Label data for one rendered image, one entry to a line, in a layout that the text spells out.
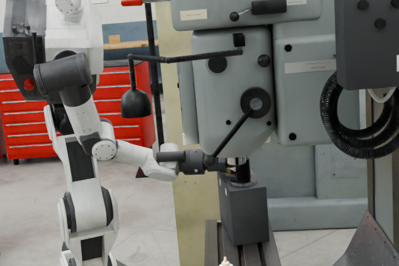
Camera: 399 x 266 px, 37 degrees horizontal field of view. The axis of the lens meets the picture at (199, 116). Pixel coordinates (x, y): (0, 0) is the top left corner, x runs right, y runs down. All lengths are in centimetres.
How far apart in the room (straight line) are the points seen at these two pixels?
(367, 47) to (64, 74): 92
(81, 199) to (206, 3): 98
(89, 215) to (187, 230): 145
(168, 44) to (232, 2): 188
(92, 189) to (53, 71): 52
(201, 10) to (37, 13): 75
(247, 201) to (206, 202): 150
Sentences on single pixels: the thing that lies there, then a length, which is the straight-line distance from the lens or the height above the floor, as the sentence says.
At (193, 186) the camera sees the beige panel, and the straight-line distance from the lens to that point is 337.
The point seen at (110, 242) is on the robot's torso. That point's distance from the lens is 219.
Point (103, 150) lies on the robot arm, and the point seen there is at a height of 125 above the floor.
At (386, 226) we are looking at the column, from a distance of 163.
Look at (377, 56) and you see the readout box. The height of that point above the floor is 157.
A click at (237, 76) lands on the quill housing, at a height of 152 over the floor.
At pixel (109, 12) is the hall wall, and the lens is 1061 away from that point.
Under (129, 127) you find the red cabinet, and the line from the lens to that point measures 614.
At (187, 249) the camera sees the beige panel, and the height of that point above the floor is 26.
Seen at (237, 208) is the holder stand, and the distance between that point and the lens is 191.
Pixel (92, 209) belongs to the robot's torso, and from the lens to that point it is 208.
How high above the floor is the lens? 173
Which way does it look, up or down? 12 degrees down
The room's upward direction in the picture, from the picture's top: 5 degrees counter-clockwise
